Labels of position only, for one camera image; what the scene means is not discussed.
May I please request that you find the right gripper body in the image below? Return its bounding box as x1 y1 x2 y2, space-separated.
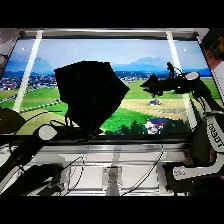
140 74 169 98

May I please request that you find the black garment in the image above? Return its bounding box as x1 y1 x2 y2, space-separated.
53 60 131 135

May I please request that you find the silver frame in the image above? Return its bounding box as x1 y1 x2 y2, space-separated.
0 28 201 196

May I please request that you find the black cable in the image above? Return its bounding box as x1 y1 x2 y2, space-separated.
9 110 64 155
62 154 86 196
121 143 165 196

